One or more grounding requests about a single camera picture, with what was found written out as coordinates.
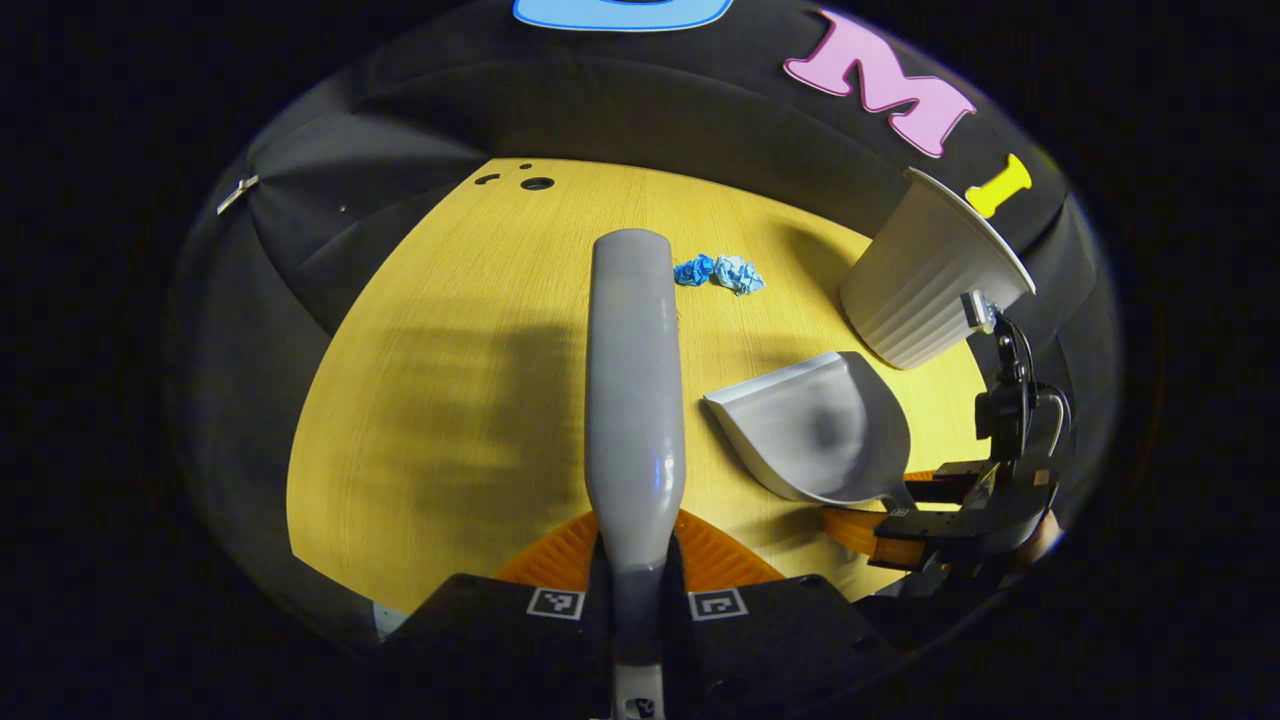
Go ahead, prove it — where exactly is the black backdrop cloth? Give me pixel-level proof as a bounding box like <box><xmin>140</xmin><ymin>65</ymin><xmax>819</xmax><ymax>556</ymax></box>
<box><xmin>165</xmin><ymin>0</ymin><xmax>1116</xmax><ymax>641</ymax></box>

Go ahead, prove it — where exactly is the white ribbed garbage bin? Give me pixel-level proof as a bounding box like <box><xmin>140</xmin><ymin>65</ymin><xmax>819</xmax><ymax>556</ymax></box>
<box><xmin>838</xmin><ymin>167</ymin><xmax>1037</xmax><ymax>371</ymax></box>

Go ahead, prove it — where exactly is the grey dustpan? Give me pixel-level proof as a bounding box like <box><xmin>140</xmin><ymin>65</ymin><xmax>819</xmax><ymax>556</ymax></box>
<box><xmin>703</xmin><ymin>350</ymin><xmax>916</xmax><ymax>511</ymax></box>

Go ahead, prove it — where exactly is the light wooden desktop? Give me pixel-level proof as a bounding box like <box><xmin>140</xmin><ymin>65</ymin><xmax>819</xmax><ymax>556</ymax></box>
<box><xmin>287</xmin><ymin>157</ymin><xmax>1001</xmax><ymax>616</ymax></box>

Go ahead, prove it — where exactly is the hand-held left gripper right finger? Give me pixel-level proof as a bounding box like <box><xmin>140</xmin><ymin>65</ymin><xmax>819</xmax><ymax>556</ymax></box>
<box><xmin>665</xmin><ymin>508</ymin><xmax>898</xmax><ymax>720</ymax></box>

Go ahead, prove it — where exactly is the small grey broom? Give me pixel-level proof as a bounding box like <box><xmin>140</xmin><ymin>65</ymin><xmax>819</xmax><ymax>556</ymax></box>
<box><xmin>585</xmin><ymin>228</ymin><xmax>689</xmax><ymax>720</ymax></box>

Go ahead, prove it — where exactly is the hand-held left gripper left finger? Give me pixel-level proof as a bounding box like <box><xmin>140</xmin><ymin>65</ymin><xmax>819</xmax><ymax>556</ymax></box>
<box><xmin>385</xmin><ymin>510</ymin><xmax>613</xmax><ymax>720</ymax></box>

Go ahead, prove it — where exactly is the light blue paper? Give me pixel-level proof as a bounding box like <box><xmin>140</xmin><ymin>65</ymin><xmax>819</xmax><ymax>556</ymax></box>
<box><xmin>710</xmin><ymin>255</ymin><xmax>766</xmax><ymax>297</ymax></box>

